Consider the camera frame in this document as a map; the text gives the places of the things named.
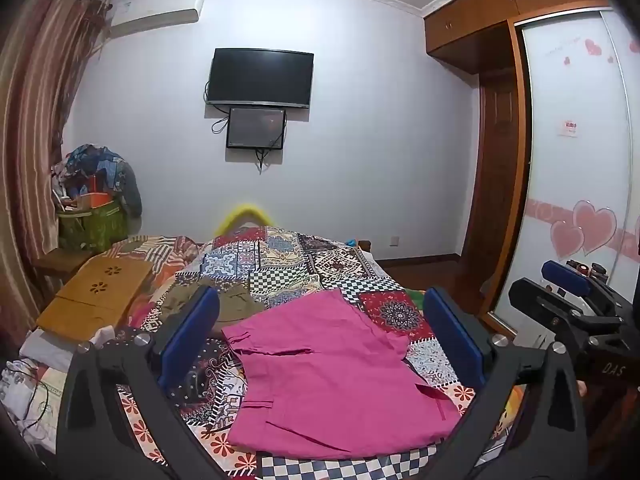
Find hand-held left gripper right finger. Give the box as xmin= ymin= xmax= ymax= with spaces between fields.
xmin=424 ymin=286 xmax=592 ymax=480

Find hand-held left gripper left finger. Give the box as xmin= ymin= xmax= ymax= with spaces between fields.
xmin=55 ymin=286 xmax=262 ymax=480

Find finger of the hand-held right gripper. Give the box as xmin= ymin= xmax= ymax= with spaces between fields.
xmin=542 ymin=259 xmax=608 ymax=301
xmin=509 ymin=277 xmax=593 ymax=333

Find pink pants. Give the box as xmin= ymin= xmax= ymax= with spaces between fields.
xmin=220 ymin=290 xmax=473 ymax=461

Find olive pants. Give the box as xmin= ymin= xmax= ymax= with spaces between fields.
xmin=160 ymin=282 xmax=268 ymax=337

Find striped quilt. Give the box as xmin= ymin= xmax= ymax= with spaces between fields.
xmin=107 ymin=234 xmax=203 ymax=286

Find wooden lap table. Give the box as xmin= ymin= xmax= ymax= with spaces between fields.
xmin=36 ymin=257 xmax=153 ymax=343

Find patchwork blanket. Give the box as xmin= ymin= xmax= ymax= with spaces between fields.
xmin=0 ymin=225 xmax=518 ymax=480

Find yellow hoop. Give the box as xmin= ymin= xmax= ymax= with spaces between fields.
xmin=214 ymin=203 xmax=274 ymax=237

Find green bag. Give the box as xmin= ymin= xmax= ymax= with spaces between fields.
xmin=56 ymin=199 xmax=130 ymax=252

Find grey white pillow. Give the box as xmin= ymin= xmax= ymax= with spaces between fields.
xmin=19 ymin=324 xmax=117 ymax=372

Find wooden stool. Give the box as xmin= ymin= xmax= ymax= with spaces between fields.
xmin=32 ymin=249 xmax=97 ymax=279

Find white printed cloth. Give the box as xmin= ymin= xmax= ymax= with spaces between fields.
xmin=0 ymin=357 xmax=72 ymax=443

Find wooden wardrobe with heart print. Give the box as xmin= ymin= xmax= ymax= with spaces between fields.
xmin=422 ymin=0 xmax=640 ymax=341

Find pile of clothes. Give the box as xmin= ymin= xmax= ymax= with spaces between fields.
xmin=52 ymin=143 xmax=143 ymax=218

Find small black monitor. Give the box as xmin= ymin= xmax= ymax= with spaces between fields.
xmin=226 ymin=106 xmax=287 ymax=151

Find striped curtain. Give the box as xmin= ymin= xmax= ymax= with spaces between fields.
xmin=0 ymin=0 xmax=112 ymax=341

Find white air conditioner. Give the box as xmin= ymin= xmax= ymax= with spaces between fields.
xmin=109 ymin=0 xmax=206 ymax=38

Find black wall television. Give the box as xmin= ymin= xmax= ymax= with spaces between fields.
xmin=206 ymin=48 xmax=315 ymax=109

